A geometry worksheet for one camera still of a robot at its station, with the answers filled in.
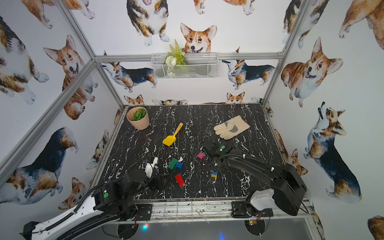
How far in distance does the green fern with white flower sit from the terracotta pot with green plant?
0.34 metres

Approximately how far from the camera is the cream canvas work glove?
1.05 metres

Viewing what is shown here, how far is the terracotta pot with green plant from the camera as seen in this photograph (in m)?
1.01

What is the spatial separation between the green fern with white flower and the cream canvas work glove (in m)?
0.49

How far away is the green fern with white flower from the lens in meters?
0.81
